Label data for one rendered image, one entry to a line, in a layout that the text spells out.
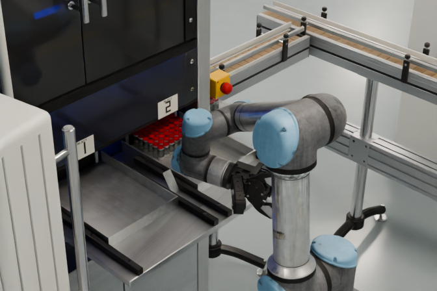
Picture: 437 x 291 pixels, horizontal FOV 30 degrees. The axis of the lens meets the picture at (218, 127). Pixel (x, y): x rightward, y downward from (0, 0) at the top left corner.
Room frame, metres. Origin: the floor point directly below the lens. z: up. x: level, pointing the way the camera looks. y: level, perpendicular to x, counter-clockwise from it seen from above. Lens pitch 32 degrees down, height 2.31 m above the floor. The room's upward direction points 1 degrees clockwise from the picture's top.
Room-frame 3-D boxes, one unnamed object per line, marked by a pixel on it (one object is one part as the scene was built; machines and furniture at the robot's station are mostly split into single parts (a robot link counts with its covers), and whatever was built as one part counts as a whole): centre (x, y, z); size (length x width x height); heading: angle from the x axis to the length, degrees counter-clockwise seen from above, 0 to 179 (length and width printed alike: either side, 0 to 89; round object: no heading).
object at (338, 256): (1.55, -0.28, 0.96); 0.13 x 0.12 x 0.14; 128
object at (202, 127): (1.79, 0.04, 1.20); 0.11 x 0.08 x 0.11; 128
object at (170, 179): (1.93, 0.10, 0.91); 0.14 x 0.03 x 0.06; 46
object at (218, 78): (2.42, 0.01, 1.00); 0.08 x 0.07 x 0.07; 47
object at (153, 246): (1.98, 0.16, 0.87); 0.70 x 0.48 x 0.02; 137
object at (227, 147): (2.15, 0.09, 0.90); 0.34 x 0.26 x 0.04; 47
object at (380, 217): (2.81, -0.60, 0.07); 0.50 x 0.08 x 0.14; 137
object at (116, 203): (1.91, 0.33, 0.90); 0.34 x 0.26 x 0.04; 47
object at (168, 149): (2.18, 0.13, 0.91); 0.18 x 0.02 x 0.05; 137
